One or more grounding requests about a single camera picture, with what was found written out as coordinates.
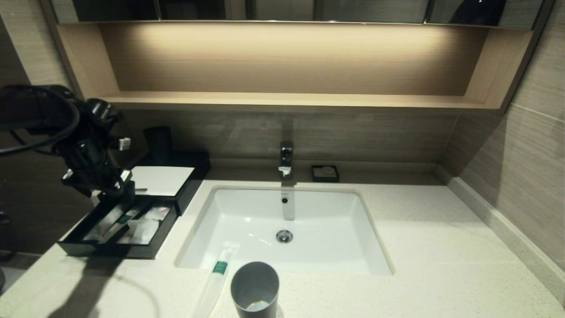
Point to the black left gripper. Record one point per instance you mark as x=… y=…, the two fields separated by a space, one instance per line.
x=95 y=168

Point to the long translucent toothbrush packet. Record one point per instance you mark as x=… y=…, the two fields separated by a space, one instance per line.
x=103 y=226

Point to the black drawer with toiletries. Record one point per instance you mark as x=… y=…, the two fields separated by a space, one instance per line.
x=150 y=251

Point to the translucent packet with green band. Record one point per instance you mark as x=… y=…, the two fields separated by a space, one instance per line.
x=220 y=266

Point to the black and orange left arm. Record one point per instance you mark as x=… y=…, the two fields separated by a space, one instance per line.
x=44 y=110

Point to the small white flat sachet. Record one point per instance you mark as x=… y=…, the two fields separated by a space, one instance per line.
x=157 y=213

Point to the white folded sachet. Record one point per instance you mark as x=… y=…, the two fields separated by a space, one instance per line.
x=143 y=230

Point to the black cup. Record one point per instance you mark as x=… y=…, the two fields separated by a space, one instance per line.
x=159 y=143

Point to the white sink basin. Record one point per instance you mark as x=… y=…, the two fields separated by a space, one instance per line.
x=247 y=221

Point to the grey plastic cup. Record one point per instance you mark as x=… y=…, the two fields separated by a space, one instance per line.
x=242 y=296

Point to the chrome faucet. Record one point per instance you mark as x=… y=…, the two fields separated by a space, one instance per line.
x=286 y=158

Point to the chrome sink drain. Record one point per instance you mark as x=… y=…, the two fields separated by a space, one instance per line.
x=284 y=236

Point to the black soap dish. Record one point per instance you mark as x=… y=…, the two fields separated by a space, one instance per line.
x=315 y=178

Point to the small round soap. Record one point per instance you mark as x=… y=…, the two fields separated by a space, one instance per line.
x=327 y=170

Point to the mirror cabinet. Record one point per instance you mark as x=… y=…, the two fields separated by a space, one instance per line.
x=375 y=9

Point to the light wooden wall shelf niche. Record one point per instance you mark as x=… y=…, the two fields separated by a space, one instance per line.
x=287 y=100

